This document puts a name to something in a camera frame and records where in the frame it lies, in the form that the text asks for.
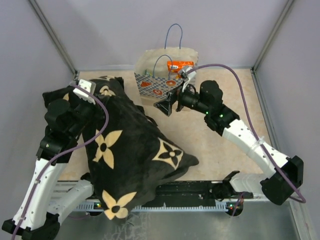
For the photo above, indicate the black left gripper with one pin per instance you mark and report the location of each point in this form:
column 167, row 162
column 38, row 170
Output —
column 97, row 109

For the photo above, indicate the right aluminium corner post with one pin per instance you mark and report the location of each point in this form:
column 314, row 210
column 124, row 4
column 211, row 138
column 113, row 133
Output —
column 273, row 34

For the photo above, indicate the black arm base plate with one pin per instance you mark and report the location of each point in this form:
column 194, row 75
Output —
column 188, row 199

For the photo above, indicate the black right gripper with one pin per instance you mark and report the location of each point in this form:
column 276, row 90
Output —
column 165, row 106

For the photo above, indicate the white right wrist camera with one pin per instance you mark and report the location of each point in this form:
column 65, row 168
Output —
column 187, row 74

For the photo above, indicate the orange Fox's candy packet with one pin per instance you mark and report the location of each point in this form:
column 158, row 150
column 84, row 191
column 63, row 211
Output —
column 176, row 66

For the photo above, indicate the black floral plush blanket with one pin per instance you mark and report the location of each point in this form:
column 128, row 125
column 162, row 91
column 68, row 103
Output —
column 128, row 156

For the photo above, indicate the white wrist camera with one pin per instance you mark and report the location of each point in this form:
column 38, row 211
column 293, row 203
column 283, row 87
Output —
column 83, row 88
column 187, row 74

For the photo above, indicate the aluminium corner post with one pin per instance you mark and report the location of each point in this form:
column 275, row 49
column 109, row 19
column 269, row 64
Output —
column 54, row 37
column 273, row 34

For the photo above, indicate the left aluminium corner post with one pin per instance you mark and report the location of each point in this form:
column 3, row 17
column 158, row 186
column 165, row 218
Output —
column 54, row 37

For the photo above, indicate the blue checkered paper bag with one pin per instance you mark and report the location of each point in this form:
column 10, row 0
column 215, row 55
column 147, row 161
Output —
column 154, row 88

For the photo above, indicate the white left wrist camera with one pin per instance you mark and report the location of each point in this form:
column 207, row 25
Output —
column 83, row 88

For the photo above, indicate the aluminium frame rail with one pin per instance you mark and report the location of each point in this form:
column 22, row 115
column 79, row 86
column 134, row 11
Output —
column 276, row 190

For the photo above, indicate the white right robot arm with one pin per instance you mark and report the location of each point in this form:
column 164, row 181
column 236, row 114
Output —
column 280, row 173

